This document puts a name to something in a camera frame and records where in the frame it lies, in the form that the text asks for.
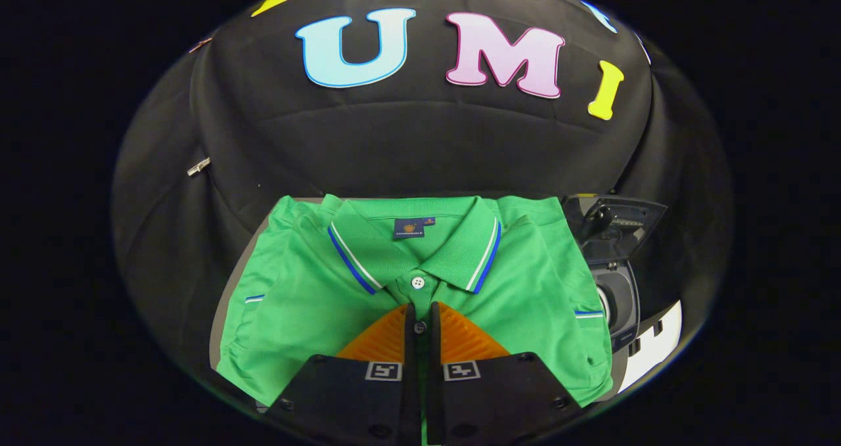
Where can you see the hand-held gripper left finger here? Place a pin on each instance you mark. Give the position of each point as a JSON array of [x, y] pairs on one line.
[[355, 406]]

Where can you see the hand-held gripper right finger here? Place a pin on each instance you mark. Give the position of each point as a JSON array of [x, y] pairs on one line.
[[499, 406]]

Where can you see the green polo shirt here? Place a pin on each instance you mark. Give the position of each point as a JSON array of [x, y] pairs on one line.
[[295, 301]]

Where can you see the grey washing machine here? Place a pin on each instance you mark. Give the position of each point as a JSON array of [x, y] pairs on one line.
[[621, 301]]

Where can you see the dark washing machine lid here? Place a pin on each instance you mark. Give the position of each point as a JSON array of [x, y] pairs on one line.
[[614, 226]]

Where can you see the white panel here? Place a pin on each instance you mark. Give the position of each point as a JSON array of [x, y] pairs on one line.
[[654, 354]]

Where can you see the metal clip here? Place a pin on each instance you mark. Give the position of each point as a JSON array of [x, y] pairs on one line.
[[200, 44], [198, 167]]

